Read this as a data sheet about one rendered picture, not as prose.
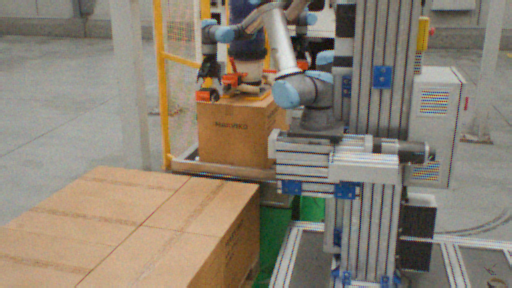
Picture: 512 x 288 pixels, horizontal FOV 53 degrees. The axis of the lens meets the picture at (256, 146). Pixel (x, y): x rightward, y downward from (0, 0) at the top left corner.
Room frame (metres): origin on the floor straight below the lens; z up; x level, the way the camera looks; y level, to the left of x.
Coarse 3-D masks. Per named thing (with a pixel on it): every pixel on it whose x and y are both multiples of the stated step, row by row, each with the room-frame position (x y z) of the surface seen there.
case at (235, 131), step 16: (240, 96) 2.92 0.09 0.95; (272, 96) 2.93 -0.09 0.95; (208, 112) 2.78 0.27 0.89; (224, 112) 2.76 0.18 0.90; (240, 112) 2.73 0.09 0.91; (256, 112) 2.70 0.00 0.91; (272, 112) 2.84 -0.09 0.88; (208, 128) 2.78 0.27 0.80; (224, 128) 2.76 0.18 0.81; (240, 128) 2.73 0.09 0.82; (256, 128) 2.70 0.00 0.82; (272, 128) 2.85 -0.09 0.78; (288, 128) 3.26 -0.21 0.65; (208, 144) 2.78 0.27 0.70; (224, 144) 2.76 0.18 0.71; (240, 144) 2.73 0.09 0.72; (256, 144) 2.70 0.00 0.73; (208, 160) 2.78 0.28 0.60; (224, 160) 2.76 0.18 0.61; (240, 160) 2.73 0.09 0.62; (256, 160) 2.70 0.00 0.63; (272, 160) 2.85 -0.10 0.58
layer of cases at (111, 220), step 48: (96, 192) 2.47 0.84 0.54; (144, 192) 2.47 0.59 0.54; (192, 192) 2.47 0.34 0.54; (240, 192) 2.47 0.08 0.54; (0, 240) 1.98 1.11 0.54; (48, 240) 1.98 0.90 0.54; (96, 240) 1.98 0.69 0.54; (144, 240) 1.98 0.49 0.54; (192, 240) 1.98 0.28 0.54; (240, 240) 2.25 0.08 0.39
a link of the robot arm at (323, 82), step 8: (312, 72) 2.04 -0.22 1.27; (320, 72) 2.07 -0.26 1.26; (312, 80) 2.00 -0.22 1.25; (320, 80) 2.01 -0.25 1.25; (328, 80) 2.02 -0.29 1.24; (320, 88) 1.99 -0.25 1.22; (328, 88) 2.02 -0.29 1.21; (320, 96) 1.99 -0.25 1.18; (328, 96) 2.02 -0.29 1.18; (312, 104) 2.01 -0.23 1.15; (320, 104) 2.01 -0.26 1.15; (328, 104) 2.02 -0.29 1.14
